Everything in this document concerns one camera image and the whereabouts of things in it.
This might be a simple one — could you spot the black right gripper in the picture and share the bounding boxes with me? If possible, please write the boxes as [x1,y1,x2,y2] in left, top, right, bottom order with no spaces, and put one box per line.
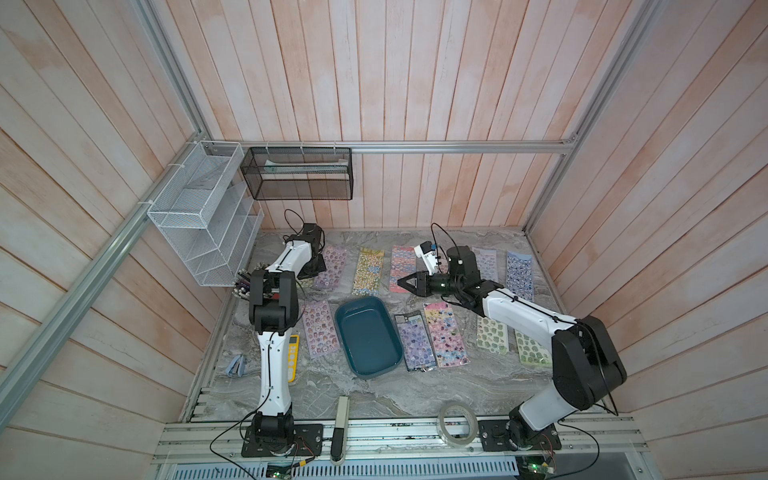
[398,271,464,300]

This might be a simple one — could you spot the red blue cat sticker sheet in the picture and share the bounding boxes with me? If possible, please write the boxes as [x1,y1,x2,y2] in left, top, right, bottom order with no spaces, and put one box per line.
[389,246,416,293]

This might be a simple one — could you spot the green yellow sticker sheet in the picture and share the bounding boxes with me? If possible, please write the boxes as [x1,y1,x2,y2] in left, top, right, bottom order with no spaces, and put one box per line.
[298,278,314,290]

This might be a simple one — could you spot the colourful small sticker sheet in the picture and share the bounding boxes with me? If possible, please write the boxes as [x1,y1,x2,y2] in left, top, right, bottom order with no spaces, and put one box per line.
[351,248,384,296]

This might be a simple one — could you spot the light blue sticker sheet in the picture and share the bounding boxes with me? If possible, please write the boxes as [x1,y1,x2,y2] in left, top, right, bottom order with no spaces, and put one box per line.
[473,248,498,282]

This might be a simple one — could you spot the purple sticker sheet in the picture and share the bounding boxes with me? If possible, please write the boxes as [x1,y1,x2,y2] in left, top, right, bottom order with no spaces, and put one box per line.
[395,311,437,372]

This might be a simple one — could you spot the pink yellow cat sticker sheet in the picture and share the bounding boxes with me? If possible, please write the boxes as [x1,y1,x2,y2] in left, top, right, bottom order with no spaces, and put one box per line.
[424,302,469,368]

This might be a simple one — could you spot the teal storage box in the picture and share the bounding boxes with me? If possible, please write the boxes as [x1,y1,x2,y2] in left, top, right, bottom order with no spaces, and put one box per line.
[335,296,404,380]

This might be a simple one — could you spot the dark blue sticker sheet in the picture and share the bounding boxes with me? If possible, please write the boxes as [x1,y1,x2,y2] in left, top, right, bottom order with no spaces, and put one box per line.
[505,251,534,301]

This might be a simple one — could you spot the pink round sticker sheet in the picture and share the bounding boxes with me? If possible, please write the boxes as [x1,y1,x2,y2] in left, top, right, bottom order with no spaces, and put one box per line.
[303,301,340,359]

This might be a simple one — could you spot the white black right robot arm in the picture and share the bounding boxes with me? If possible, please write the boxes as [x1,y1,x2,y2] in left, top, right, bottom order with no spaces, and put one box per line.
[398,241,627,448]

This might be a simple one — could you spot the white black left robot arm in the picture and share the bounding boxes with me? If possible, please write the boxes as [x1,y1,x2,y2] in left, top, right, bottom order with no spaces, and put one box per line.
[248,223,325,451]

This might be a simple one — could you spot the red pencil cup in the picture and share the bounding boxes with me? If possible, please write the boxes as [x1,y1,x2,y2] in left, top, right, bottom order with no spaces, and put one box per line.
[232,270,251,301]

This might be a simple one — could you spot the yellow calculator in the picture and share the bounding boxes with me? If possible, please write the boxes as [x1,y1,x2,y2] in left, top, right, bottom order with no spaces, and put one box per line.
[287,334,300,383]

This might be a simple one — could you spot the blue binder clip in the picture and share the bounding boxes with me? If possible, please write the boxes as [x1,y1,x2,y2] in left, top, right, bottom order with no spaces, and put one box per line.
[226,354,247,378]

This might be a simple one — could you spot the clear tape roll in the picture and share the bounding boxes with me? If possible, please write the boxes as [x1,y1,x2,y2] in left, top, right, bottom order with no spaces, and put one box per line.
[436,401,479,448]

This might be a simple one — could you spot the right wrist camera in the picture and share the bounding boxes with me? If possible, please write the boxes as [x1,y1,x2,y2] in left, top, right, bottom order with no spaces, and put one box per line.
[414,241,440,275]

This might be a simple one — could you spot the black mesh wall basket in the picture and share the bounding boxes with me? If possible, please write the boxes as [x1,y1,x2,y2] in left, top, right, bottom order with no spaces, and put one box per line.
[240,146,354,201]

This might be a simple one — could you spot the white mesh wall shelf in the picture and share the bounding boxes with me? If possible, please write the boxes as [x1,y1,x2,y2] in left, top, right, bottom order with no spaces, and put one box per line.
[148,141,264,288]

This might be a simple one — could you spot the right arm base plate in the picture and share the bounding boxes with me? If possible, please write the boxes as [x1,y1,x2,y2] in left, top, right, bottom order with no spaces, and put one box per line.
[478,419,562,452]

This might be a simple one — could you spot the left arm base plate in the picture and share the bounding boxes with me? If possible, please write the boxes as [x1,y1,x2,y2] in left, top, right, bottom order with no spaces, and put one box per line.
[241,423,324,458]

